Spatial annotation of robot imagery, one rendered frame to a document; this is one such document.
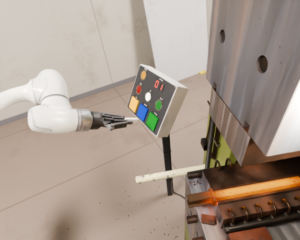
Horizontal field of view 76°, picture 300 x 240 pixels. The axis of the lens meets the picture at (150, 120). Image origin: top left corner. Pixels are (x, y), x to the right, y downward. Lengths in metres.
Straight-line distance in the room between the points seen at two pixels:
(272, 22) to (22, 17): 2.88
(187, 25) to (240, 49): 2.98
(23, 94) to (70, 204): 1.40
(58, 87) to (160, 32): 2.47
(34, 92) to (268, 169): 0.93
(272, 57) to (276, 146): 0.15
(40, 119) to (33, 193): 1.67
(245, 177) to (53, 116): 0.73
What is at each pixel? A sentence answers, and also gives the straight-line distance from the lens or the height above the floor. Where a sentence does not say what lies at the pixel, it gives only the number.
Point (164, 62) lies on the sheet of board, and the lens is 3.19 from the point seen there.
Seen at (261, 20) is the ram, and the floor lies 1.56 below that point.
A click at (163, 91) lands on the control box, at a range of 0.95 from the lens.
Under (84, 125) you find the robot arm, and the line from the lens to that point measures 0.77.
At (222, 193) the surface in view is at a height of 1.01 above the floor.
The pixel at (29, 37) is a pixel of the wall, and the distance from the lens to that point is 3.07.
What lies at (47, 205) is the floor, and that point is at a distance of 2.18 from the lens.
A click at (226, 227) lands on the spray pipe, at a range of 0.74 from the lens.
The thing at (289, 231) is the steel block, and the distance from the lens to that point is 0.87.
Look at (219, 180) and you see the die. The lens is 0.80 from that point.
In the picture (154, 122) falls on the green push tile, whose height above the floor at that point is 1.02.
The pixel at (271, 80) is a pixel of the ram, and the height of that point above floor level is 1.49.
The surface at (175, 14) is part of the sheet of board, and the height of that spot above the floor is 0.99.
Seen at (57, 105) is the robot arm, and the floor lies 1.29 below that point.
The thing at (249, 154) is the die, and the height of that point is 1.31.
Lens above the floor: 1.65
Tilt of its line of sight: 40 degrees down
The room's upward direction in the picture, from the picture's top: 8 degrees counter-clockwise
